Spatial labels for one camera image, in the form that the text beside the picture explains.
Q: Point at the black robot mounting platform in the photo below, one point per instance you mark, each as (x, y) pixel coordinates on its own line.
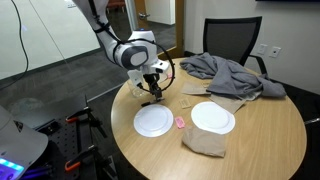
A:
(60, 146)

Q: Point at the grey metal door frame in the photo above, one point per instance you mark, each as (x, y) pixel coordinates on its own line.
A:
(130, 16)

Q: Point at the white sign on glass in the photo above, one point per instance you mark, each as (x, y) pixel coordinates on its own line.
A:
(69, 4)

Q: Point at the small beige packet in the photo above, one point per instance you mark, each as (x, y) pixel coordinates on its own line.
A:
(185, 103)

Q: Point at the black mesh office chair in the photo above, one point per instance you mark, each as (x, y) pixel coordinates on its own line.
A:
(230, 36)

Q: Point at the black marker pen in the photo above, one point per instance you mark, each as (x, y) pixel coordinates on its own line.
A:
(148, 103)

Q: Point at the white wall plate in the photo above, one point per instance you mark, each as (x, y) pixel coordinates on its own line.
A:
(274, 51)
(262, 49)

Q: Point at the wooden glass door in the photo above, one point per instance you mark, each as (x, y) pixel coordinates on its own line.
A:
(180, 26)

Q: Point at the small pink packet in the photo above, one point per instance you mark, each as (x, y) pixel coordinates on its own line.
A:
(170, 76)

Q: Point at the white round plate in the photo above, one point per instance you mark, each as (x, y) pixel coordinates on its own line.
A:
(212, 117)
(153, 120)

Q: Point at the grey crumpled sweatshirt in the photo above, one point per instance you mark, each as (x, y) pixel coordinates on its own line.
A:
(230, 76)

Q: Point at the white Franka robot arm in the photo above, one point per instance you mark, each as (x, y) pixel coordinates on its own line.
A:
(133, 56)

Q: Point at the large brown paper napkin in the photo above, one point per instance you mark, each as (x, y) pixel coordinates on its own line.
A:
(204, 141)

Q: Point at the red hallway chair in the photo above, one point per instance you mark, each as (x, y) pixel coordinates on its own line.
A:
(118, 3)

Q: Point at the small brown paper bag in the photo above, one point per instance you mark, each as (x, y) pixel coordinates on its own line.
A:
(164, 78)

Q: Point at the flat brown paper napkin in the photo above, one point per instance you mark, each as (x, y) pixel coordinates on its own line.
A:
(228, 102)
(194, 88)

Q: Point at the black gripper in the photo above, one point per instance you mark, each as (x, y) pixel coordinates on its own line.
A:
(151, 80)

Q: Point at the small black box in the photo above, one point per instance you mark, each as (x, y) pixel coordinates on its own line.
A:
(49, 126)

